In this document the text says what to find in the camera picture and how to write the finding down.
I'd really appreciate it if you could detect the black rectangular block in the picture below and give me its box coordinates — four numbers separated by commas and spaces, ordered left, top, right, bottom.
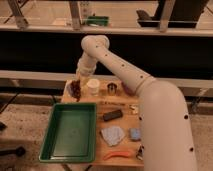
103, 110, 123, 121

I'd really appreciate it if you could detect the white paper cup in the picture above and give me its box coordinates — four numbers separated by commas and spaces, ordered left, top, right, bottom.
87, 79, 100, 95

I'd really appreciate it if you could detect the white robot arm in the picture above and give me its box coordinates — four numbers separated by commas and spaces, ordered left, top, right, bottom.
77, 35, 198, 171

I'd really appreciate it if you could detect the green box on shelf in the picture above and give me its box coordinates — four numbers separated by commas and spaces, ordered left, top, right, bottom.
86, 16, 109, 26

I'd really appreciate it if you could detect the small metal cup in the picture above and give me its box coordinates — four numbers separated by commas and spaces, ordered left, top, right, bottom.
107, 83, 117, 95

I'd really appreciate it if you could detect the dark grape bunch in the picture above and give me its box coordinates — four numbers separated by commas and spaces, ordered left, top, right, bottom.
71, 80, 81, 101

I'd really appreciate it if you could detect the orange carrot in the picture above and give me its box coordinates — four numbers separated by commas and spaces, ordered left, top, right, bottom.
103, 151, 132, 160

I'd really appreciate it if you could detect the blue sponge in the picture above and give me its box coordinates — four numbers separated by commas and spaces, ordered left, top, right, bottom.
129, 128, 141, 141

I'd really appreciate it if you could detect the green plastic tray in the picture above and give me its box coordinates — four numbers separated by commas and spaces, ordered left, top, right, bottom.
39, 103, 96, 163

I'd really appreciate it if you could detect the purple bowl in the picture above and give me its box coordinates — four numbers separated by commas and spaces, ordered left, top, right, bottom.
121, 82, 134, 96

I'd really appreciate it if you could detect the light blue cloth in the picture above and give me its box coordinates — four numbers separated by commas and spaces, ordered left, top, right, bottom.
101, 126, 125, 147

